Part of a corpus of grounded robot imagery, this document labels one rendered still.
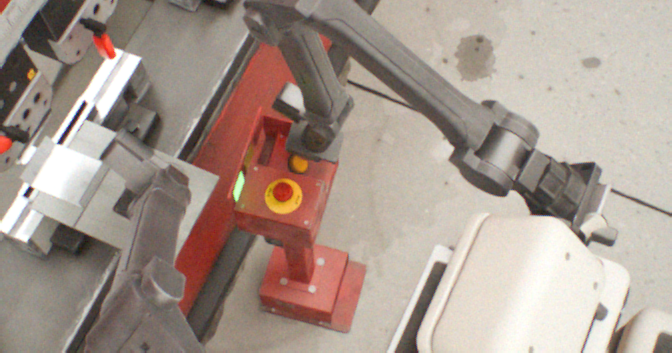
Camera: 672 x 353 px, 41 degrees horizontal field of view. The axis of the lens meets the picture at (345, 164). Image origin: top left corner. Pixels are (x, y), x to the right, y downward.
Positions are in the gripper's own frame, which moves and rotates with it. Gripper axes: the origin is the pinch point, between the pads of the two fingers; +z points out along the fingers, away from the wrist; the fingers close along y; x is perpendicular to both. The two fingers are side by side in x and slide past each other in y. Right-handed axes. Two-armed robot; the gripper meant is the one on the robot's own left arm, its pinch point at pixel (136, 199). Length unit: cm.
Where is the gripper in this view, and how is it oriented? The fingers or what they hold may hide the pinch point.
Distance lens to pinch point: 151.0
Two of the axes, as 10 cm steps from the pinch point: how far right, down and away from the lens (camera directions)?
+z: -4.5, 1.7, 8.8
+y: -4.2, 8.3, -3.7
